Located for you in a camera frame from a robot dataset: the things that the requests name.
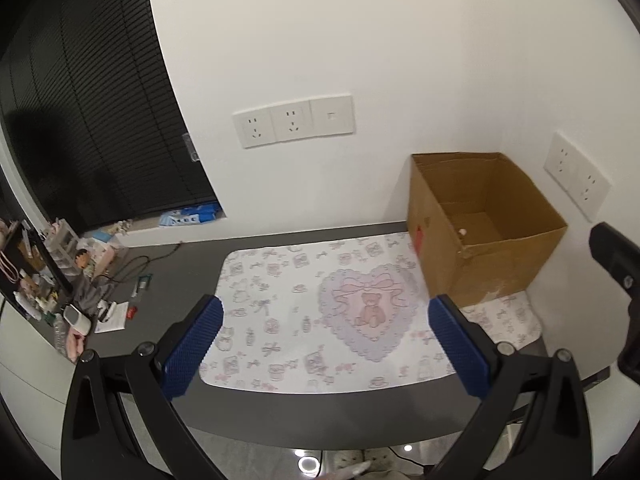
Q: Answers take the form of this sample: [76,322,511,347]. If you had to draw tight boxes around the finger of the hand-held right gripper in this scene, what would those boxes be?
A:
[588,221,640,303]

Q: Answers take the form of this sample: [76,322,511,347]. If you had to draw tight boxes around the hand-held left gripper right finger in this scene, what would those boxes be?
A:
[427,294,593,480]

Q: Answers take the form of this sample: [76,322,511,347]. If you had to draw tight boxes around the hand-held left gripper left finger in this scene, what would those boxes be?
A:
[60,294,236,480]

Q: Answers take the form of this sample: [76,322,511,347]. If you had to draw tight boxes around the brown cardboard box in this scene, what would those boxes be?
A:
[406,151,568,308]

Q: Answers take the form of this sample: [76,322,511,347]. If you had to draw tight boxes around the small green tool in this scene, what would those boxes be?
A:
[131,273,153,301]

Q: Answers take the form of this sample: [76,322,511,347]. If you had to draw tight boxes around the white paper leaflet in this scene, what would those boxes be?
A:
[94,301,128,334]

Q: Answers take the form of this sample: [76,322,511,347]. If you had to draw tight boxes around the white printed mat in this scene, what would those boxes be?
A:
[198,232,543,395]

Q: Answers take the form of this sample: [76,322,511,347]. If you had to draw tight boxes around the grey cloth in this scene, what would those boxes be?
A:
[75,280,118,316]

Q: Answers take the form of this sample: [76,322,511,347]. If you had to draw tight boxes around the pink soft item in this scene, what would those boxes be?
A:
[65,332,88,361]

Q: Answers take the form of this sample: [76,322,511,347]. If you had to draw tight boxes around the white handheld device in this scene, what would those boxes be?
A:
[62,304,93,336]

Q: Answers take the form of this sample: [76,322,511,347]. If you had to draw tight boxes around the pink box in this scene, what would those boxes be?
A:
[90,240,123,273]

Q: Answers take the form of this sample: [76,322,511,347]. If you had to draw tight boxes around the blue packet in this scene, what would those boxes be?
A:
[159,203,222,228]

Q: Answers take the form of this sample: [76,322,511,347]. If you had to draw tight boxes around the small figurine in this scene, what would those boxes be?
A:
[74,248,96,277]

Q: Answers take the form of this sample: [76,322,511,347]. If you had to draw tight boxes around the white fluffy slippers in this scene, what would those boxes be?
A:
[332,450,396,480]

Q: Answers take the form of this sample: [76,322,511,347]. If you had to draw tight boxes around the round white light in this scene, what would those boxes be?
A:
[295,452,321,476]

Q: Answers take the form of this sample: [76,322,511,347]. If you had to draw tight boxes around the clear acrylic organizer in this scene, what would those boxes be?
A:
[42,218,81,276]

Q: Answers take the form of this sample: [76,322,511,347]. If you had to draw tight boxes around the white cabinet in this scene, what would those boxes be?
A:
[0,305,66,461]

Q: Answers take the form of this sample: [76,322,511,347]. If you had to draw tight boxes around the black window blinds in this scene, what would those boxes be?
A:
[0,0,221,233]

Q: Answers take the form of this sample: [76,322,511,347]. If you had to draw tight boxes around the white wall socket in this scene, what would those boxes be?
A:
[570,157,612,222]
[544,131,585,192]
[270,102,313,143]
[232,110,275,149]

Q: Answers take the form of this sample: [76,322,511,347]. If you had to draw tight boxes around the black cable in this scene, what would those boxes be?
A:
[92,242,183,291]

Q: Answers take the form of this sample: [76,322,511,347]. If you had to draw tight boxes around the white wall port plate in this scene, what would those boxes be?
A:
[309,92,356,137]

